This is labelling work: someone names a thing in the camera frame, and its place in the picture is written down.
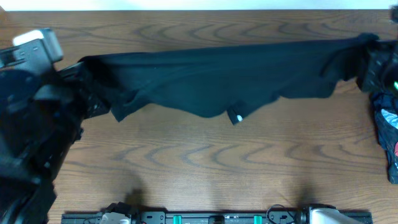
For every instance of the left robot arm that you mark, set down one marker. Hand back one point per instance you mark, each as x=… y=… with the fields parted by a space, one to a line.
x=41 y=118

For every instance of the dark blue crumpled garment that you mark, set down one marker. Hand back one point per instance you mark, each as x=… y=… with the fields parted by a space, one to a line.
x=384 y=106

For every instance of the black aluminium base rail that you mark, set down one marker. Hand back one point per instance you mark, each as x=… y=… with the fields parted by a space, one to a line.
x=121 y=213

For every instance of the black polo shirt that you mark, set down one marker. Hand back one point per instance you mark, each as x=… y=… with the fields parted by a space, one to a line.
x=235 y=80

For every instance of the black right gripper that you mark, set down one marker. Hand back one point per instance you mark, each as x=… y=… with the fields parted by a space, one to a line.
x=377 y=80

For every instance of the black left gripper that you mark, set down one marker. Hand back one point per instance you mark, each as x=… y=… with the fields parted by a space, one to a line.
x=77 y=85

